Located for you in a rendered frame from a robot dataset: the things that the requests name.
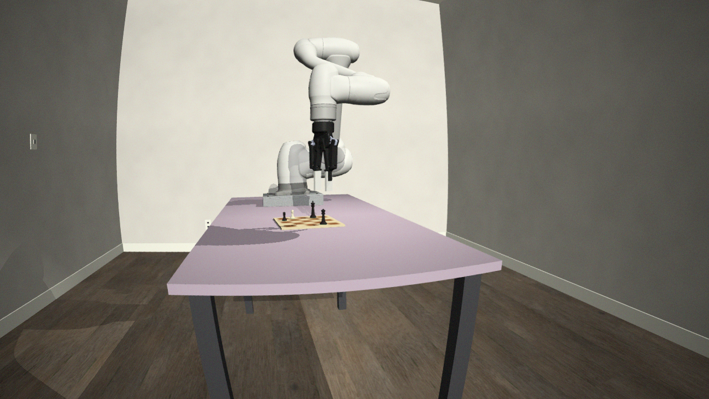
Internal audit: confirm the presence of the chessboard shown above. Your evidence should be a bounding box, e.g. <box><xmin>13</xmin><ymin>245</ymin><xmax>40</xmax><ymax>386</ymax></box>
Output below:
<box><xmin>274</xmin><ymin>215</ymin><xmax>345</xmax><ymax>230</ymax></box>

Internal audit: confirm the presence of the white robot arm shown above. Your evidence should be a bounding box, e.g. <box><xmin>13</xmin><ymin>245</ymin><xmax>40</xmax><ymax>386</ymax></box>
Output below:
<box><xmin>269</xmin><ymin>37</ymin><xmax>391</xmax><ymax>196</ymax></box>

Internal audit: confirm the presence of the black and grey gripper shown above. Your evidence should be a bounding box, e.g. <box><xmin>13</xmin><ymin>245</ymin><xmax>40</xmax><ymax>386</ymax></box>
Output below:
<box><xmin>308</xmin><ymin>121</ymin><xmax>339</xmax><ymax>191</ymax></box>

